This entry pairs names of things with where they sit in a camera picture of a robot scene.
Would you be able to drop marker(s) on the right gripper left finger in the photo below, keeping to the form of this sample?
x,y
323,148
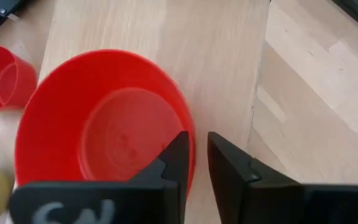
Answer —
x,y
154,199

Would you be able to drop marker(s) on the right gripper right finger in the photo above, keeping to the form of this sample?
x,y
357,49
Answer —
x,y
259,202

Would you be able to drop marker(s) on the red plastic mini bowl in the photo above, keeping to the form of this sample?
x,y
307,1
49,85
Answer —
x,y
73,109
5,77

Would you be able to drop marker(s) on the wooden shelf riser black legs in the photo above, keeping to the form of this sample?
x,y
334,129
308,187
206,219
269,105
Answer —
x,y
213,62

